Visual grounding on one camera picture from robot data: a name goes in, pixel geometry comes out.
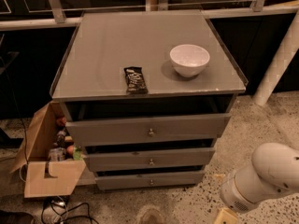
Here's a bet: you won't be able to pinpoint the grey drawer cabinet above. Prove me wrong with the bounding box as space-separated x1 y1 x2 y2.
51 10 246 180

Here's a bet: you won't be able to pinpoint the dark bottle in box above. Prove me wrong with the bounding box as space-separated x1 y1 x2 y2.
56 129 66 147

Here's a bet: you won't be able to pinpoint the open cardboard box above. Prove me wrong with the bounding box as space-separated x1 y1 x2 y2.
11 102 86 198

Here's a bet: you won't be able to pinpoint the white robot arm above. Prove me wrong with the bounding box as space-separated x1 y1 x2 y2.
220 143 299 214

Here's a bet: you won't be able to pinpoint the dark snack bar wrapper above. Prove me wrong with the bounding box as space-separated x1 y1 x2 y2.
124 66 148 94

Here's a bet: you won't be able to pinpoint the white ceramic bowl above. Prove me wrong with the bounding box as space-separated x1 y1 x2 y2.
170 44 210 77

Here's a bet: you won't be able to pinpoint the red apple in box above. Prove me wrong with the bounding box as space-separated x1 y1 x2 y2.
66 145 75 156

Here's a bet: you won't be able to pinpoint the grey bottom drawer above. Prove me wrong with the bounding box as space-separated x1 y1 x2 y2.
95 171 205 190

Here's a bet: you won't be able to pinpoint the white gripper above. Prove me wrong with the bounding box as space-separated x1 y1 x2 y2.
213 171 258 224

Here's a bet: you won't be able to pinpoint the grey drawer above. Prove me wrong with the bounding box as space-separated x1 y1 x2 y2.
84 147 215 172
95 171 205 190
66 113 231 147

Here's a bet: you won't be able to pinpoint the white diagonal pole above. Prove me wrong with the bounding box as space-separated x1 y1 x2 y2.
252 11 299 106

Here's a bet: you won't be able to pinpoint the green packet in box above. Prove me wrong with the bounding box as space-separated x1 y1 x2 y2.
73 147 83 161

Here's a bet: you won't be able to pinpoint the grey middle drawer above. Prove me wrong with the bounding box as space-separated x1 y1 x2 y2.
84 147 215 172

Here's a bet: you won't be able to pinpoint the metal railing frame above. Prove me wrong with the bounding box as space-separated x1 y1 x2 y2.
0 0 299 31

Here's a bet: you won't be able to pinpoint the black floor cables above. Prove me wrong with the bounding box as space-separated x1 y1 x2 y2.
40 196 101 224

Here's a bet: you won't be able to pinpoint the clear jar in box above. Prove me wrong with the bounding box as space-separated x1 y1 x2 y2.
49 147 66 161

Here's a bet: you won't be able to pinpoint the grey top drawer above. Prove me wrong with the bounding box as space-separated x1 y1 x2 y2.
66 113 231 147

